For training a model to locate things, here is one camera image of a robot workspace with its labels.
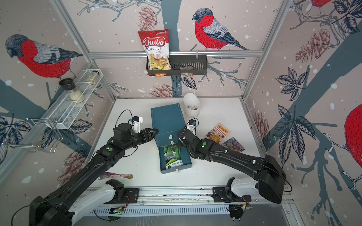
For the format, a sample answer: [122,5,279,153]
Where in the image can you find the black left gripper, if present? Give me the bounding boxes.
[123,128,159,151]

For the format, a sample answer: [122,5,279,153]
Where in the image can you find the teal drawer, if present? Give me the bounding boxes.
[158,144,192,174]

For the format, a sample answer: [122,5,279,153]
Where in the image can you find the yellow striped seed bag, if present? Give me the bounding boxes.
[205,123,231,143]

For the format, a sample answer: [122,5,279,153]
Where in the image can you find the pink seed bag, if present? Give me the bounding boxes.
[222,137,245,153]

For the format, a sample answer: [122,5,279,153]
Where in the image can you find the green seed bag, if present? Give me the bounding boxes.
[164,144,183,169]

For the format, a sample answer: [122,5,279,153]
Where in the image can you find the teal drawer cabinet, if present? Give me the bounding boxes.
[150,104,185,147]

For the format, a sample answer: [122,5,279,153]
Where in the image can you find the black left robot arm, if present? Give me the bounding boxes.
[29,123,158,226]

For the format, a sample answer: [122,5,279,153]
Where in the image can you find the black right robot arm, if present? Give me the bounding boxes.
[177,129,286,204]

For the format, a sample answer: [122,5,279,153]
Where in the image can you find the small jar on shelf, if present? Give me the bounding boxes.
[86,71,100,85]

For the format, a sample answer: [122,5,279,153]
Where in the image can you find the black-lidded spice jar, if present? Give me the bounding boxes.
[58,78,85,103]

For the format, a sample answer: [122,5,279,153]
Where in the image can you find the red Chuba cassava chips bag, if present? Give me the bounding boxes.
[138,29,172,73]

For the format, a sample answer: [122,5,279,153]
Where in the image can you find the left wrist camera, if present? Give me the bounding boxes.
[132,116,143,133]

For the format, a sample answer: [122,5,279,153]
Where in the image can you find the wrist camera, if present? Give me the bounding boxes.
[186,119,196,135]
[132,116,143,133]

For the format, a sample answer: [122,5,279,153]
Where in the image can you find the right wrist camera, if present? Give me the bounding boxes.
[186,119,196,135]

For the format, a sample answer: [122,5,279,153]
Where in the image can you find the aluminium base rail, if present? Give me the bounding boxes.
[73,185,295,205]

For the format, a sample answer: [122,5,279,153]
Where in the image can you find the white wire wall shelf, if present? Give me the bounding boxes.
[42,69,103,130]

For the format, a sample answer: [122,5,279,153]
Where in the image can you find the black wall basket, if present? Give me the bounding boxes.
[146,55,207,76]

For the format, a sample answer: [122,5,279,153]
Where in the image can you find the chrome wire rack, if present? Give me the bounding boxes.
[1,118,64,153]

